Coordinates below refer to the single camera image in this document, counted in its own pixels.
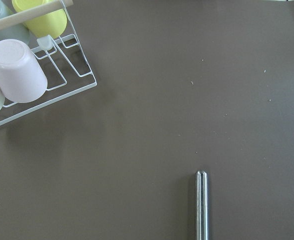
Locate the white wire cup rack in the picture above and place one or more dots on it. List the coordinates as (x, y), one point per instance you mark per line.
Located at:
(62, 60)

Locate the steel muddler black tip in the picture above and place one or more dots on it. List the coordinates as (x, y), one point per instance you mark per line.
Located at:
(202, 206)

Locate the grey plastic cup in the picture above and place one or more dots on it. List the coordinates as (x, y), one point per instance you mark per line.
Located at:
(18, 31)

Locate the yellow plastic cup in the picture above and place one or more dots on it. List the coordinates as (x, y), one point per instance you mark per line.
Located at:
(53, 23)

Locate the pink plastic cup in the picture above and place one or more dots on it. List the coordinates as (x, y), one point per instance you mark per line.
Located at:
(22, 80)

